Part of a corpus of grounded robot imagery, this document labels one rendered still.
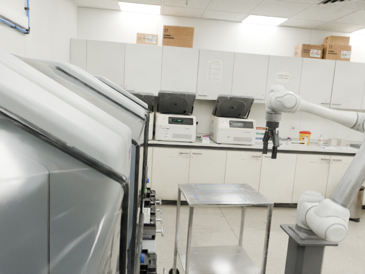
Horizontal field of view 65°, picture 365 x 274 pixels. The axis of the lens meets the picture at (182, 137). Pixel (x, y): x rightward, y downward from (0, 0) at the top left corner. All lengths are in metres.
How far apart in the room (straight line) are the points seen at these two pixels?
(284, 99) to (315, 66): 3.24
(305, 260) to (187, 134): 2.39
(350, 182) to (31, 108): 1.64
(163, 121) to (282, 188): 1.97
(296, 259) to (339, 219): 0.44
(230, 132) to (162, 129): 0.94
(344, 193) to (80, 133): 1.59
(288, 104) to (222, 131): 2.49
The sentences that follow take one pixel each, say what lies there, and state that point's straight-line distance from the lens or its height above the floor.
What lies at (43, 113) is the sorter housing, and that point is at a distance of 0.37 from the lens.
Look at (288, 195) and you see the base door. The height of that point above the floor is 0.19.
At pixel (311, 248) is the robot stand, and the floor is 0.65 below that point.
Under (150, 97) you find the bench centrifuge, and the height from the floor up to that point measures 1.48.
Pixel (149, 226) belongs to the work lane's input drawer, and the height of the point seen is 0.80.
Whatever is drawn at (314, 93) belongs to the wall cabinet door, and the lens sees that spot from 4.76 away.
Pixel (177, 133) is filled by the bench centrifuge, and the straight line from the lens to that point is 3.88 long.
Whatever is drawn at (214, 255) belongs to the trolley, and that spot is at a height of 0.28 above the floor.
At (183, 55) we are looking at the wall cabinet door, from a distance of 4.17.
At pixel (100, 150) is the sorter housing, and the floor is 1.43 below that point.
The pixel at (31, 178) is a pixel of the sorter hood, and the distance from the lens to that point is 0.25.
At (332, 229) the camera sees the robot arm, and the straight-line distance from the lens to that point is 1.74.
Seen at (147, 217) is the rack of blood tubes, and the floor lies 0.85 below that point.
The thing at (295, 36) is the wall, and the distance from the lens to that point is 5.06.
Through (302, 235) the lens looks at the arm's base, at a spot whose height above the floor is 0.72.
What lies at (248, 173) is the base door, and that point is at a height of 0.51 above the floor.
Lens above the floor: 1.50
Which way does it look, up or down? 8 degrees down
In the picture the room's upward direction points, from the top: 4 degrees clockwise
